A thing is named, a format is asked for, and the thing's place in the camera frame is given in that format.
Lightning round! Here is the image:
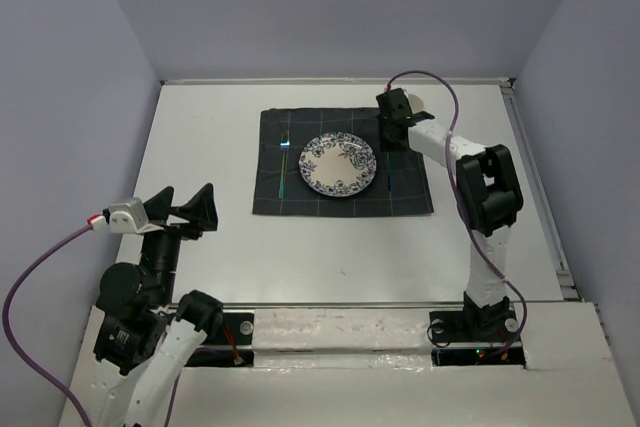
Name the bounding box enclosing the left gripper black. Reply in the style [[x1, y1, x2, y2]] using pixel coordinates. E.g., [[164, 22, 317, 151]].
[[142, 179, 219, 300]]

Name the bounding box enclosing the pale yellow-green mug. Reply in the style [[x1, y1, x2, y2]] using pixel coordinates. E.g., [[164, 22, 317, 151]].
[[406, 93, 425, 113]]

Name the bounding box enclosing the iridescent blue spoon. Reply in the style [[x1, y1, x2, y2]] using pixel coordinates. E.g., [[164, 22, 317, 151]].
[[386, 152, 393, 195]]

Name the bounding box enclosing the dark checked cloth placemat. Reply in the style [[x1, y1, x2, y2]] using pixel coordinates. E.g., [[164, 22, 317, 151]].
[[253, 107, 434, 218]]

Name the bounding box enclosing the blue floral ceramic plate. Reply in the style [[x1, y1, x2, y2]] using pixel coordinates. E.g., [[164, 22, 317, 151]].
[[298, 132, 377, 198]]

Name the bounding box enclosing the iridescent fork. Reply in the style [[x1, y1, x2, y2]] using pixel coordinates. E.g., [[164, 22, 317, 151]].
[[278, 129, 290, 200]]

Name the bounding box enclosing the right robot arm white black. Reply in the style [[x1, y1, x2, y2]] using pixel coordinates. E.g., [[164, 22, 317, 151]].
[[376, 88, 526, 348]]

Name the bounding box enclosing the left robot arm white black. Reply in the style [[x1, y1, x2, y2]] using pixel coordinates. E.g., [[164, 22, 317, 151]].
[[89, 183, 223, 426]]

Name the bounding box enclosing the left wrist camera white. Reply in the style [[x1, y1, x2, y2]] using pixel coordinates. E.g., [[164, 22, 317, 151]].
[[87, 197, 162, 235]]

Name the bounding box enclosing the aluminium table edge rail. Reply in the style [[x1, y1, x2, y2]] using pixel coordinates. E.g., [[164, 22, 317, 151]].
[[499, 78, 582, 302]]

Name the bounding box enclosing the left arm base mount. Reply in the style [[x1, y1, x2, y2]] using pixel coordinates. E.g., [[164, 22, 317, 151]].
[[186, 310, 255, 368]]

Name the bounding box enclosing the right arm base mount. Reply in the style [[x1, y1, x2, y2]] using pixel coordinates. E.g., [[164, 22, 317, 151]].
[[427, 295, 526, 367]]

